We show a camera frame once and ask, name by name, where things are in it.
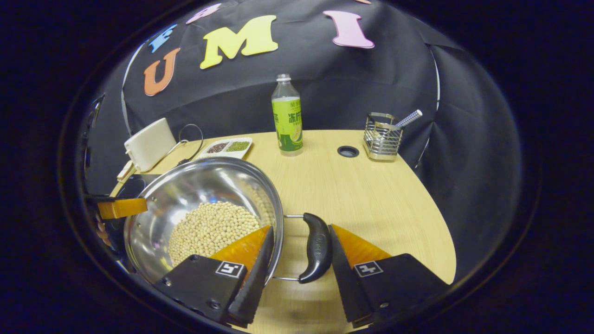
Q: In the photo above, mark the pile of soybeans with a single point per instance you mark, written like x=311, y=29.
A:
x=209, y=232

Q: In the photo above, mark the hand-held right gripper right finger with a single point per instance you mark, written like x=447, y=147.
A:
x=399, y=283

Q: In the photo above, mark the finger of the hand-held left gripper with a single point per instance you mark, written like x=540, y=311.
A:
x=123, y=208

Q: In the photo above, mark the white toaster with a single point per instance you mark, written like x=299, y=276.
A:
x=151, y=146

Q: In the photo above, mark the white divided bean tray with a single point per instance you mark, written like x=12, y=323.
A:
x=225, y=148

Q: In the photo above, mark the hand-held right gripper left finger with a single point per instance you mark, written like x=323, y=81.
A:
x=204, y=283

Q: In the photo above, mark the black induction cooktop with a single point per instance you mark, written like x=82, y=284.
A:
x=132, y=185

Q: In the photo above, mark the green label plastic bottle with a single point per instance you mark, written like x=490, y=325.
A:
x=287, y=125

